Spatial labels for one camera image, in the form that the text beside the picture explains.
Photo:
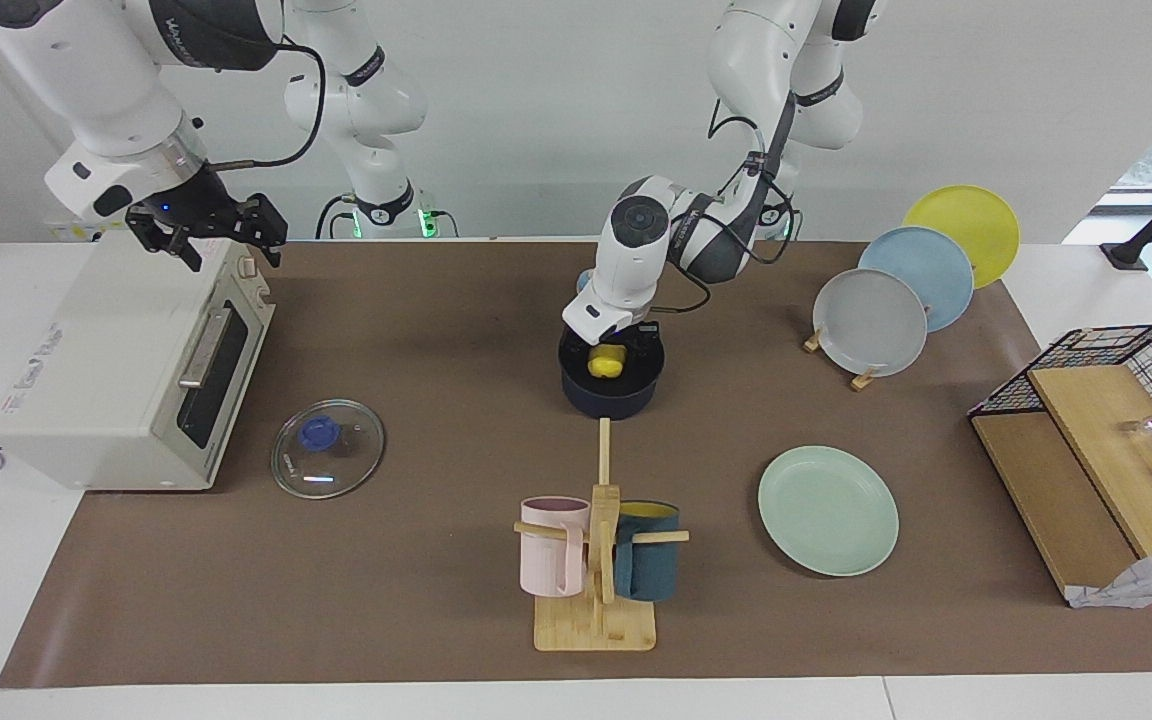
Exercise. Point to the yellow plate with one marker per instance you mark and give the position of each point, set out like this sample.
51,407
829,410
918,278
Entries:
976,225

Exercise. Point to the brown wooden board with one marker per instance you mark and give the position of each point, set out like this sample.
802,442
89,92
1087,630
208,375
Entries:
1046,490

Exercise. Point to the light green plate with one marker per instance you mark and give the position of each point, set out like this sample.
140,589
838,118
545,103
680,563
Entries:
826,512

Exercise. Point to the small blue round bell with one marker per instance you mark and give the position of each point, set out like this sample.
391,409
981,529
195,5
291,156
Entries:
583,282

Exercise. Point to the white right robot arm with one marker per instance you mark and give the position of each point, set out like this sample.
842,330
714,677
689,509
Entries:
106,80

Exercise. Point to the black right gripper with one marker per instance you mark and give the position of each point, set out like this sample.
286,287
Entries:
201,210

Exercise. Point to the grey plate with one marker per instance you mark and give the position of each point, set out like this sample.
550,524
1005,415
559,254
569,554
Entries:
871,325

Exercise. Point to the brown table mat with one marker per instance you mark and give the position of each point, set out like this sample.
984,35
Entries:
386,560

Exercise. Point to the pink mug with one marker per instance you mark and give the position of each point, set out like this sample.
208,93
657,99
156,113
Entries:
548,555

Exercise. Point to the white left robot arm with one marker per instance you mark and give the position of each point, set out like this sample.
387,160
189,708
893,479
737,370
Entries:
636,250

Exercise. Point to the wooden mug tree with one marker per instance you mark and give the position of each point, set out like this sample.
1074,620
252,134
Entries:
596,625

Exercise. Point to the cream toaster oven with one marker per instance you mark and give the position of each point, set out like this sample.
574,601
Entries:
106,370

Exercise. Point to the light blue plate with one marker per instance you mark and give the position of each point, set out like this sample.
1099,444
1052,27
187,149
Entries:
926,275

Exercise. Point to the teal mug yellow inside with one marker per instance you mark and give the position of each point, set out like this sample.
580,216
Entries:
651,565

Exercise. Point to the light wooden board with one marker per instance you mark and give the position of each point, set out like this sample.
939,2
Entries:
1106,440

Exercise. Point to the glass lid blue knob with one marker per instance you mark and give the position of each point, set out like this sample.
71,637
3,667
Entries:
331,455

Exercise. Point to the wooden plate rack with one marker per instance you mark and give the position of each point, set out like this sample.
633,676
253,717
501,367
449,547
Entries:
866,380

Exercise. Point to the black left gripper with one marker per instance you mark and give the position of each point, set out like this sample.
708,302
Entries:
644,338

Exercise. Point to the yellow potato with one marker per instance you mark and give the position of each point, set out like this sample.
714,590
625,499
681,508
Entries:
604,362

